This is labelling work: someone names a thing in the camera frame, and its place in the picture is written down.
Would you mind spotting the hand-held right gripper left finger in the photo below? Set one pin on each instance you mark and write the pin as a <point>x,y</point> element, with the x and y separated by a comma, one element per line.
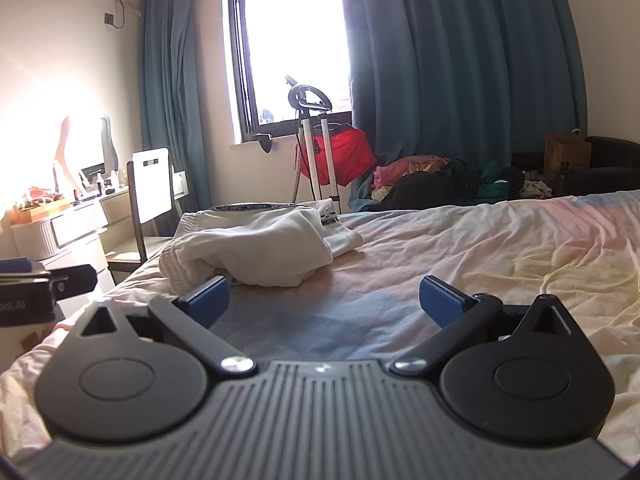
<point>202,302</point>

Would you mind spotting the bed with pastel sheet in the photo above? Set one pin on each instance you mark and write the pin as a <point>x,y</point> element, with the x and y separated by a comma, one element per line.
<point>450,240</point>

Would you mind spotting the cosmetic bottles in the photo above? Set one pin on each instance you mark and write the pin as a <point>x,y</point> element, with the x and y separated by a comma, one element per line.
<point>102,182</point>

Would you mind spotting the black garment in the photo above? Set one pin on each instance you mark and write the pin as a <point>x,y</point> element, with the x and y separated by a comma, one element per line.
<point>430,185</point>

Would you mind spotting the narrow blue curtain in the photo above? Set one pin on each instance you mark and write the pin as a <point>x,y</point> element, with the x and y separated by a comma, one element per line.
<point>170,85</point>

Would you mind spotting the green garment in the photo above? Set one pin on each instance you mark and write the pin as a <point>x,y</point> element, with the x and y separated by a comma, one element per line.
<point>495,180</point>

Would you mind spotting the dark framed window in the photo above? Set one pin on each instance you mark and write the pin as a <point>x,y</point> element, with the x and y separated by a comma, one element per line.
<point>290,45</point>

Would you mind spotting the pink garment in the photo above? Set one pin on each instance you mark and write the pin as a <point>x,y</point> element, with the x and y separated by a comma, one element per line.
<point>410,167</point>

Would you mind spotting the black sofa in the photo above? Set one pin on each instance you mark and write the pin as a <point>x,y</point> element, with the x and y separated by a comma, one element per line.
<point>610,165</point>

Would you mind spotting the small black object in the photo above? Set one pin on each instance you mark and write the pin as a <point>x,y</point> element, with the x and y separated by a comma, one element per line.
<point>264,142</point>

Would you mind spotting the patterned white cloth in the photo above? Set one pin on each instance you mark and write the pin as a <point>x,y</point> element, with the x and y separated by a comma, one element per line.
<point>536,189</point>

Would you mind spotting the orange box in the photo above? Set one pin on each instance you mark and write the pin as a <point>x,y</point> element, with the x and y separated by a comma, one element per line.
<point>40,209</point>

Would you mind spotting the white pants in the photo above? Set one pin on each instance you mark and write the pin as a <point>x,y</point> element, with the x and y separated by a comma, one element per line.
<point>260,245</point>

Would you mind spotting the light blue cloth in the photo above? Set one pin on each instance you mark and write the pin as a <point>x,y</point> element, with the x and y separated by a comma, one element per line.
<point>365,197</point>

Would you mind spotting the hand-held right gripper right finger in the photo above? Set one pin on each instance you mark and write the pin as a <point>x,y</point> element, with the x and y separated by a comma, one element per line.
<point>442,302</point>

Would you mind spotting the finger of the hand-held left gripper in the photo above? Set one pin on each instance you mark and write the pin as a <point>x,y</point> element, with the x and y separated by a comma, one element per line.
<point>15,265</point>
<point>75,280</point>

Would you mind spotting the brown paper bag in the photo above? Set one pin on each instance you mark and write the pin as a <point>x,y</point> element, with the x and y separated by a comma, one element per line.
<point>567,155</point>

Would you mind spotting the red garment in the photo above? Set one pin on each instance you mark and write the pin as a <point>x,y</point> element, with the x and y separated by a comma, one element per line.
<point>350,152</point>

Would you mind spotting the white backed chair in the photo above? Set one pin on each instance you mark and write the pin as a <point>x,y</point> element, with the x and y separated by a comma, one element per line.
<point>150,185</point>

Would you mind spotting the wavy blue framed mirror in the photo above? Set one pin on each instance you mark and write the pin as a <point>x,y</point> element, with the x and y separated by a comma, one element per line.
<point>107,145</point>

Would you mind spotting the wide blue curtain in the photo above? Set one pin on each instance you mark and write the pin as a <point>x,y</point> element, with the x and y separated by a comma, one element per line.
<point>460,70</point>

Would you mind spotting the white dresser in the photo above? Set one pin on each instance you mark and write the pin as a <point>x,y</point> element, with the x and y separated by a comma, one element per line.
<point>80,225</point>

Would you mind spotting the garment steamer stand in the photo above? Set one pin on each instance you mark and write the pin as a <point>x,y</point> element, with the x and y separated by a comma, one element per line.
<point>307,95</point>

